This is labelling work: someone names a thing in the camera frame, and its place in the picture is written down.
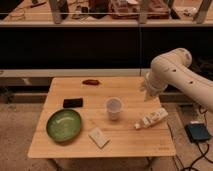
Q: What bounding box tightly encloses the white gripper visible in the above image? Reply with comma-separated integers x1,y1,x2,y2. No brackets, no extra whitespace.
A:
140,76,159,101

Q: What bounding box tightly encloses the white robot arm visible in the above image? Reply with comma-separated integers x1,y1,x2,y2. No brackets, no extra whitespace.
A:
144,48,213,113

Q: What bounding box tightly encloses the white sponge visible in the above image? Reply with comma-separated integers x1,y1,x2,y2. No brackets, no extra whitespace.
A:
89,128,109,149

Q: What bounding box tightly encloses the white plastic bottle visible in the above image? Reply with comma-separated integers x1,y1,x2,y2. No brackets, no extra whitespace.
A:
134,108,168,130

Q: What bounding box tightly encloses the black foot pedal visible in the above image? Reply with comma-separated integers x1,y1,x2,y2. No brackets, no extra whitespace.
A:
185,123,211,143

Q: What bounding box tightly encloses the wooden folding table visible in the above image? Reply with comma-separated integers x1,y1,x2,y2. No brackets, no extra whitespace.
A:
28,77,176,159

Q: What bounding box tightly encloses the green bowl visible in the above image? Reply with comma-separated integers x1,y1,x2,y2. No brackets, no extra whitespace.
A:
46,109,82,143

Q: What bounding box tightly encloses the background shelf bench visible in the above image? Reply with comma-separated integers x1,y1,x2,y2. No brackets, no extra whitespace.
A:
0,0,213,27

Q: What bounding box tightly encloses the black cable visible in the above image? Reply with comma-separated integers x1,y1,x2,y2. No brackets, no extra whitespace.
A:
168,107,213,171

